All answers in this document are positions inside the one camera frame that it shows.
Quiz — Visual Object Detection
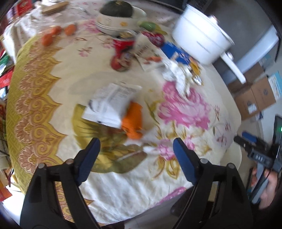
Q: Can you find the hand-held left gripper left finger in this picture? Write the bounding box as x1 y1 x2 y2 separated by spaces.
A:
20 138 101 229

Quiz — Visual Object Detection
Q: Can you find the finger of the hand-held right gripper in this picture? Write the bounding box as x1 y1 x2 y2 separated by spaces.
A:
234 136 253 153
242 131 268 147

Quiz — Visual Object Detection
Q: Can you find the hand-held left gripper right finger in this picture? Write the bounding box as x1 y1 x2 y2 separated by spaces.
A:
173 138 254 229

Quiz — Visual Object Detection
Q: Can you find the orange peel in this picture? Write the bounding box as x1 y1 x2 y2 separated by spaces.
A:
121 102 143 140

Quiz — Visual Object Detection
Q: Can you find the white nut snack packet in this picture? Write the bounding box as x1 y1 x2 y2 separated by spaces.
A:
81 82 142 129

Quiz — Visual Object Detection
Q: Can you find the white tissue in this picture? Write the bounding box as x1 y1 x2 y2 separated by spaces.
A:
163 62 195 97

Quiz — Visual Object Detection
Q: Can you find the person's right hand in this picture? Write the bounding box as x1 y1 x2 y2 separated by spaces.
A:
259 171 282 209

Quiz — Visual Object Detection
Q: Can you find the cardboard box with sticker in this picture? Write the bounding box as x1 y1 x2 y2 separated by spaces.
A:
227 78 265 120

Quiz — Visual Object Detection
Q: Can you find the thin white strip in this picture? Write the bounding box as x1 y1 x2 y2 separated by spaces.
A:
118 143 156 162

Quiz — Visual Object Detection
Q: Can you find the plain cardboard box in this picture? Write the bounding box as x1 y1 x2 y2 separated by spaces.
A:
242 63 277 113

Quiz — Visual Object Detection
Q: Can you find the yellow wrapper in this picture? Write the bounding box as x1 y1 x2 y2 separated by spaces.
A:
189 60 203 77

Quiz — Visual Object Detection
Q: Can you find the floral tablecloth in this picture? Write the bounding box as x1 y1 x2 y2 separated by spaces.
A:
5 0 241 226

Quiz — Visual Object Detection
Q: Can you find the dark blue carton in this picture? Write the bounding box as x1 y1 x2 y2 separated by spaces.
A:
160 41 200 74

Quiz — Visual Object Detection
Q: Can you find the white electric pot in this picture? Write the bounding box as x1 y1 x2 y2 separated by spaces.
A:
171 3 247 84

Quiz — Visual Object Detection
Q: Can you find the red soda can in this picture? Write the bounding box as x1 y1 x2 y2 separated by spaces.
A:
111 36 136 72

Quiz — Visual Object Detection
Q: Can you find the white barcode packet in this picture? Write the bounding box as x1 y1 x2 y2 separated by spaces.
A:
134 34 168 72

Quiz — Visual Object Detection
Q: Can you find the pile of colourful packets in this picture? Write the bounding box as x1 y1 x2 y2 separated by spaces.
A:
0 37 16 102

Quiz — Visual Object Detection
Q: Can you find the red snack packet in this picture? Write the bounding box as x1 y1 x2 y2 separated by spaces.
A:
141 31 165 47

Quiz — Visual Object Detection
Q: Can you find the small orange tomato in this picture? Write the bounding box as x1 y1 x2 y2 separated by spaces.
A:
42 34 54 47
65 24 77 36
49 26 62 36

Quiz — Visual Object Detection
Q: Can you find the white plate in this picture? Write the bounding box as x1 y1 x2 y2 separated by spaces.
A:
95 19 133 37

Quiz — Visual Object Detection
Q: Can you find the white bowl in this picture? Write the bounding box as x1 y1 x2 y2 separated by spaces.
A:
97 5 147 31

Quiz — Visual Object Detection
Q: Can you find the green fruit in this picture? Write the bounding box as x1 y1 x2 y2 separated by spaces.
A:
138 21 157 30

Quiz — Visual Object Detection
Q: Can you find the clear plastic bag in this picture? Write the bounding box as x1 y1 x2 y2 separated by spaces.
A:
3 9 44 64

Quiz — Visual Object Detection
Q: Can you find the dark green squash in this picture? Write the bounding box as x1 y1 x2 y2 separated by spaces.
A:
99 1 134 17

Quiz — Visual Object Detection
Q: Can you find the glass jar with wooden lid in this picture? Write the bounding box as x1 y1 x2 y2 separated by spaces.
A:
31 1 88 24

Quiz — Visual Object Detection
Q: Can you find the row of red snack packets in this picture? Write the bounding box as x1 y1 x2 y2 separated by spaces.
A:
7 0 37 21

